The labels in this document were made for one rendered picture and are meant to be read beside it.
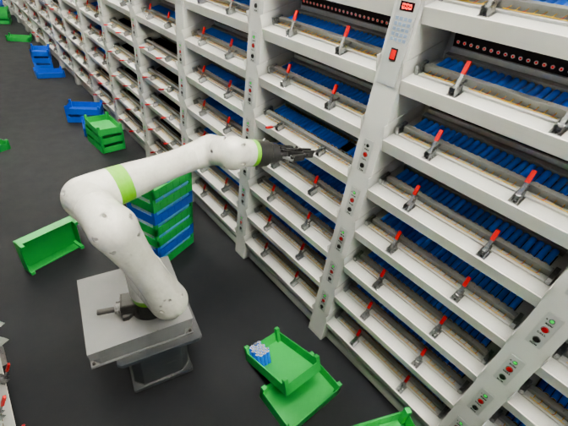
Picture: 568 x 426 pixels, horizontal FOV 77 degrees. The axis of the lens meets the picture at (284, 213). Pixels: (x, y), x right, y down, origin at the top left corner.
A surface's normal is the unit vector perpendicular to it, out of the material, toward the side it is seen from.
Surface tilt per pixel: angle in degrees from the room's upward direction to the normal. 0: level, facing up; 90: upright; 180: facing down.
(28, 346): 0
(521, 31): 108
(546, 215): 17
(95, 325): 2
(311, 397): 0
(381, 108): 90
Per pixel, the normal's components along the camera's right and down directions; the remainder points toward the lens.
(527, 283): -0.11, -0.68
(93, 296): 0.11, -0.79
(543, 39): -0.77, 0.52
